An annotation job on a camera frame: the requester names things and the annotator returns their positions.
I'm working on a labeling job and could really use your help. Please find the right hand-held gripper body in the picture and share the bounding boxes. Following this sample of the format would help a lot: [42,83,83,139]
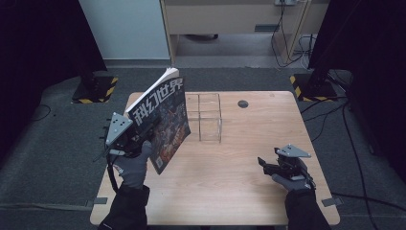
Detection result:
[268,143,316,184]

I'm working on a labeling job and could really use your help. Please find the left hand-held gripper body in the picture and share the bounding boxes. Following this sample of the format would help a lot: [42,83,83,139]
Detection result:
[101,111,151,159]

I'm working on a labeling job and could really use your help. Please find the dark illustrated magazine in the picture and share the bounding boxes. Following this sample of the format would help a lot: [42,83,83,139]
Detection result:
[125,66,192,176]

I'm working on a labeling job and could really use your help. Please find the clear acrylic organizer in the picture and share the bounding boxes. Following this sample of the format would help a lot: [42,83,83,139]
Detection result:
[184,92,223,144]

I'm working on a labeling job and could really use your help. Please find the person's left hand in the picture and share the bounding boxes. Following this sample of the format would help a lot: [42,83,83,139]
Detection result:
[111,140,154,191]

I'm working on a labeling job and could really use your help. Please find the striped black stand base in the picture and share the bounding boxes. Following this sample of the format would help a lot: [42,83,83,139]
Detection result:
[71,75,120,104]
[289,73,339,103]

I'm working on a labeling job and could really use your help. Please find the white cabinet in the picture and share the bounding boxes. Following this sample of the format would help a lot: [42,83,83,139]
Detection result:
[79,0,171,61]

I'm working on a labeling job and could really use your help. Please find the black curtain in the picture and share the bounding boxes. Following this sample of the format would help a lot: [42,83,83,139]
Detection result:
[0,0,108,162]
[307,0,406,175]

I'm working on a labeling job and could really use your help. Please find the dark round base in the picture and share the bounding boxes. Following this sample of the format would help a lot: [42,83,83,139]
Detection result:
[184,34,220,42]

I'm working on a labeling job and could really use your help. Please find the light wooden desk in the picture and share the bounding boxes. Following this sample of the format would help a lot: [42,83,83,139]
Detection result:
[159,0,330,67]

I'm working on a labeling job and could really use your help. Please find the long black floor cable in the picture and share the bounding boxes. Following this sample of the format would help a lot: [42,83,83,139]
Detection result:
[341,102,381,230]

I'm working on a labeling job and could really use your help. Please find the thin black floor cable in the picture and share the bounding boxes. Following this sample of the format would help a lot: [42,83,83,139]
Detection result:
[32,103,53,123]

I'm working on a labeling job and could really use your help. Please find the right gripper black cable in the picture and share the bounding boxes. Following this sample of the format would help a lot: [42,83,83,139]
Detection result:
[301,169,406,213]

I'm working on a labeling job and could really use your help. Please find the white cable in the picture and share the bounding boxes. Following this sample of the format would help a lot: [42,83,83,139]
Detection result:
[298,34,317,70]

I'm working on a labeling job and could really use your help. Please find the black hanging cable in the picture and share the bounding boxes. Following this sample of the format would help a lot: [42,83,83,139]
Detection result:
[270,0,308,69]

